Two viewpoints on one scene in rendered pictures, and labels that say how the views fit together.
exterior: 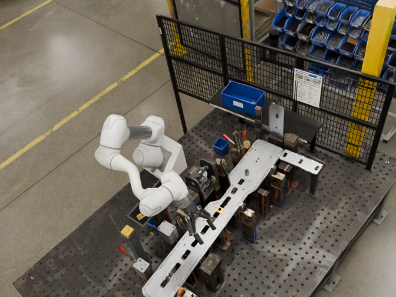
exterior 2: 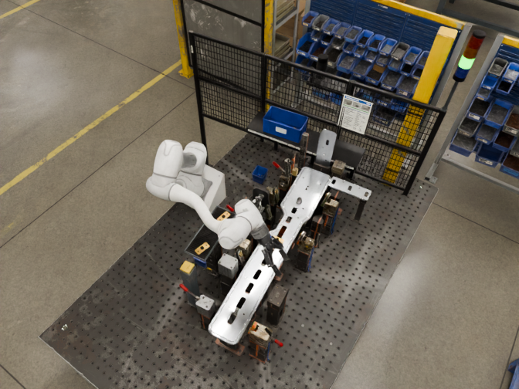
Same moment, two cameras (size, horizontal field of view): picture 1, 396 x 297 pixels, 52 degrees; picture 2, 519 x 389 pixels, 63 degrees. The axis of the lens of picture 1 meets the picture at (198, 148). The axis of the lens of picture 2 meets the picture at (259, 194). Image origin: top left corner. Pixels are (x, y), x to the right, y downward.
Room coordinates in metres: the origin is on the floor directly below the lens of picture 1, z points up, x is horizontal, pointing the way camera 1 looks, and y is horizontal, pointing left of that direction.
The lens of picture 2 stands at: (0.13, 0.53, 3.28)
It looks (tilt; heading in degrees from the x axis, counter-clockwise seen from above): 52 degrees down; 341
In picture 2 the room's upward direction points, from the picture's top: 2 degrees clockwise
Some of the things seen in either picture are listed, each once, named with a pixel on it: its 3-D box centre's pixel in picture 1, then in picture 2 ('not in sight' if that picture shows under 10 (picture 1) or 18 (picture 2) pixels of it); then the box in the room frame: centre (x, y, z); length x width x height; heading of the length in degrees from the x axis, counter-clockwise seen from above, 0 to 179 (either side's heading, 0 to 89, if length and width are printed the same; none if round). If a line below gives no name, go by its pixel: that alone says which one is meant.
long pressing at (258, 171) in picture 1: (218, 213); (276, 242); (1.43, -0.05, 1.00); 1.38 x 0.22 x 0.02; 135
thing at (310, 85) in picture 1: (307, 87); (354, 113); (2.11, -0.85, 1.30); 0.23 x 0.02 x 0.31; 45
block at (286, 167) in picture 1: (284, 178); (331, 205); (1.70, -0.57, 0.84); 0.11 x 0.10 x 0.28; 45
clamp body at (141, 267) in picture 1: (147, 277); (207, 315); (1.15, 0.48, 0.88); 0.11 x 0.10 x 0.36; 45
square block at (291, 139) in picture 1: (290, 153); (334, 180); (1.89, -0.67, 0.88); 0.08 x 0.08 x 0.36; 45
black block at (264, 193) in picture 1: (263, 204); (315, 231); (1.53, -0.37, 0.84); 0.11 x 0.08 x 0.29; 45
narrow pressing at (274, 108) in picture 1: (276, 122); (325, 148); (1.96, -0.58, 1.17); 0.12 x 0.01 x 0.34; 45
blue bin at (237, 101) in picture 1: (243, 98); (285, 124); (2.35, -0.43, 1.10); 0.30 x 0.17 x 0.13; 48
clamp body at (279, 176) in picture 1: (277, 190); (327, 217); (1.60, -0.49, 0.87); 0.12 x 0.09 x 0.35; 45
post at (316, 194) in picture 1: (314, 181); (361, 207); (1.62, -0.76, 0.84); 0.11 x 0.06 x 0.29; 45
